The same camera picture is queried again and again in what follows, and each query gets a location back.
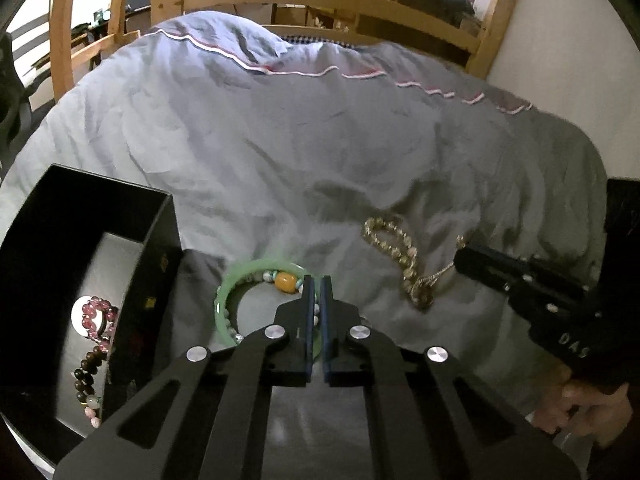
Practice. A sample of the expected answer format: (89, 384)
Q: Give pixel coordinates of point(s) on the person's right hand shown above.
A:
(585, 410)

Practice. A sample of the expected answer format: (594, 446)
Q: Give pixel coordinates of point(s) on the green jade bangle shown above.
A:
(223, 290)

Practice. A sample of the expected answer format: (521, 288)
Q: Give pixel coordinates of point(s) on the grey blanket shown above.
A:
(280, 135)

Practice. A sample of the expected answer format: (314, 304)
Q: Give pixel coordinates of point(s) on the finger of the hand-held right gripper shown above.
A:
(482, 267)

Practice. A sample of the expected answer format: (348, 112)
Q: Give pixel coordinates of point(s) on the wooden bed frame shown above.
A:
(350, 7)

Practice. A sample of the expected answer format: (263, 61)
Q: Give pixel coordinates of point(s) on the black jewelry box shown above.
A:
(60, 260)

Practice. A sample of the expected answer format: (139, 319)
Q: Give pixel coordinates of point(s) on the black office chair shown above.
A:
(11, 95)

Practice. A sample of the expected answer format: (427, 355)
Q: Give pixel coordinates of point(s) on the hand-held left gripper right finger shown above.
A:
(326, 305)

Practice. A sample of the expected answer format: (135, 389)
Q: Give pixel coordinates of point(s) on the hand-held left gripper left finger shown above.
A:
(308, 305)

